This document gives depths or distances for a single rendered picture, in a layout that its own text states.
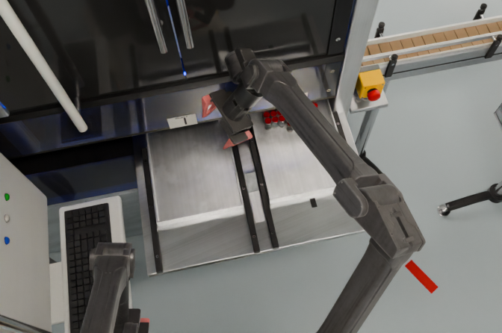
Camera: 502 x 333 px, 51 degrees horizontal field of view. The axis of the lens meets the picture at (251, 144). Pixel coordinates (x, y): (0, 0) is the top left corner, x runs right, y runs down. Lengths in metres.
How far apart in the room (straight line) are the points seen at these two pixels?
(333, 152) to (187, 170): 0.78
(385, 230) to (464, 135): 2.02
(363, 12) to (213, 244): 0.77
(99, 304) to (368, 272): 0.46
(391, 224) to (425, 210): 1.75
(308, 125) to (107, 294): 0.47
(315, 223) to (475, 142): 1.45
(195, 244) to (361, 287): 0.73
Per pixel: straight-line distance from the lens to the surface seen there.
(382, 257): 0.92
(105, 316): 0.95
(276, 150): 1.68
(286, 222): 1.59
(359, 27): 1.41
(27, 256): 1.60
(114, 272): 1.04
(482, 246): 2.67
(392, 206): 0.92
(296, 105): 1.04
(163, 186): 1.66
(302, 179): 1.64
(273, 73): 1.09
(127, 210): 2.17
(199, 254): 1.58
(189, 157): 1.69
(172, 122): 1.59
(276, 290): 2.44
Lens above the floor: 2.39
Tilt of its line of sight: 63 degrees down
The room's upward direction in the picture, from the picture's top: 4 degrees counter-clockwise
